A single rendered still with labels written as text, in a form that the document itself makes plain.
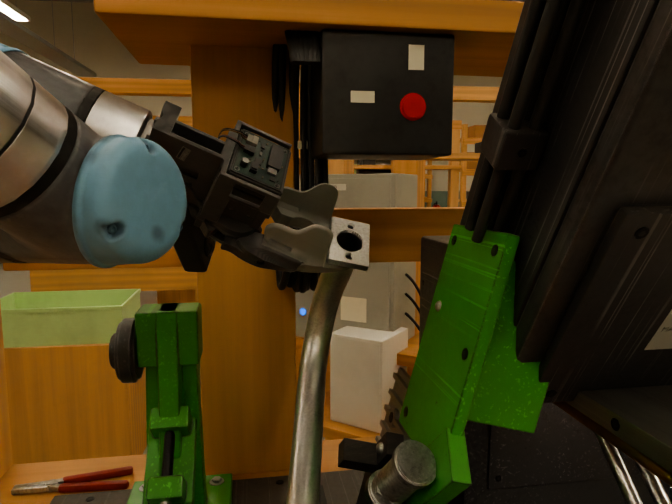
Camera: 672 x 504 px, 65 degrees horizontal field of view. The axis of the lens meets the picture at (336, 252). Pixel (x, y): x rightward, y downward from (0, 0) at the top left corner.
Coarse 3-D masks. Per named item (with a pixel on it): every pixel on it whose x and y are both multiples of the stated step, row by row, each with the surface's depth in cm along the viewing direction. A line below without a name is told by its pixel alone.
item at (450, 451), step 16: (448, 432) 43; (464, 432) 44; (432, 448) 45; (448, 448) 42; (464, 448) 43; (448, 464) 42; (464, 464) 42; (448, 480) 41; (464, 480) 41; (416, 496) 46; (432, 496) 43; (448, 496) 42
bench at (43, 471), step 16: (336, 448) 88; (16, 464) 83; (32, 464) 83; (48, 464) 83; (64, 464) 83; (80, 464) 83; (96, 464) 83; (112, 464) 83; (128, 464) 83; (144, 464) 83; (336, 464) 83; (0, 480) 78; (16, 480) 78; (32, 480) 78; (96, 480) 78; (112, 480) 78; (128, 480) 78; (0, 496) 74; (16, 496) 74; (32, 496) 74; (48, 496) 74
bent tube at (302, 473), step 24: (336, 240) 51; (360, 240) 52; (336, 264) 50; (360, 264) 50; (336, 288) 55; (312, 312) 58; (336, 312) 59; (312, 336) 58; (312, 360) 57; (312, 384) 55; (312, 408) 54; (312, 432) 52; (312, 456) 50; (288, 480) 50; (312, 480) 49
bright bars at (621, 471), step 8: (600, 440) 46; (608, 448) 46; (616, 448) 46; (608, 456) 45; (616, 456) 45; (616, 464) 45; (624, 464) 45; (616, 472) 45; (624, 472) 44; (640, 472) 45; (648, 472) 45; (616, 480) 44; (624, 480) 44; (648, 480) 44; (656, 480) 44; (624, 488) 44; (632, 488) 43; (648, 488) 44; (656, 488) 44; (624, 496) 44; (632, 496) 43; (656, 496) 44; (664, 496) 43
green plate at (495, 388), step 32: (448, 256) 52; (480, 256) 46; (512, 256) 42; (448, 288) 50; (480, 288) 44; (512, 288) 44; (448, 320) 49; (480, 320) 43; (512, 320) 44; (448, 352) 47; (480, 352) 43; (512, 352) 44; (416, 384) 52; (448, 384) 46; (480, 384) 44; (512, 384) 45; (544, 384) 45; (416, 416) 50; (448, 416) 44; (480, 416) 45; (512, 416) 45
